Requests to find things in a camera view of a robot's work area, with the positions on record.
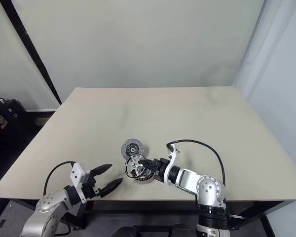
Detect dark rounded shape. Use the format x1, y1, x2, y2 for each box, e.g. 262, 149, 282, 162
112, 225, 139, 237

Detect grey round motor lid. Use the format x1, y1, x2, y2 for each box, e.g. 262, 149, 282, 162
120, 138, 146, 160

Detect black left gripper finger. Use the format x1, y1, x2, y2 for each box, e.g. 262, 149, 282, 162
98, 177, 124, 198
90, 163, 113, 177

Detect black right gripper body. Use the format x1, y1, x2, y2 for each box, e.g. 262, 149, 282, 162
148, 158, 169, 183

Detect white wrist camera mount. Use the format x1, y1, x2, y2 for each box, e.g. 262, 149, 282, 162
162, 143, 181, 185
70, 162, 95, 204

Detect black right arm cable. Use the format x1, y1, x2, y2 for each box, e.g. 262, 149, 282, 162
166, 139, 226, 198

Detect black diagonal wall post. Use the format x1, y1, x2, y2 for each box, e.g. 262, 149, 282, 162
0, 0, 63, 105

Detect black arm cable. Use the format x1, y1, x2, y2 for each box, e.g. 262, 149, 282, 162
43, 161, 75, 196
166, 139, 226, 198

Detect silver metal rotor part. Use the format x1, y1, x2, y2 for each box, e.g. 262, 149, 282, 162
124, 153, 148, 179

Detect black table frame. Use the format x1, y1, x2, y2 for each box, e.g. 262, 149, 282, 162
0, 192, 296, 230

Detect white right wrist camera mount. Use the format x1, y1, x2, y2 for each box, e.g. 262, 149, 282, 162
162, 143, 181, 185

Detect silver motor housing copper windings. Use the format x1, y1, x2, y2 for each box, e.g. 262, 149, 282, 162
132, 169, 156, 184

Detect black bag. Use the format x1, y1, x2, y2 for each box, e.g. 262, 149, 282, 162
0, 97, 28, 140

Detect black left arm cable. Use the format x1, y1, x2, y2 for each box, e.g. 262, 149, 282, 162
43, 161, 75, 196

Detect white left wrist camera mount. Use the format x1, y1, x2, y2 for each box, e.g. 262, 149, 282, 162
70, 162, 95, 204

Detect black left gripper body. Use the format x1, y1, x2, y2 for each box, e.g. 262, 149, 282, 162
80, 174, 101, 198

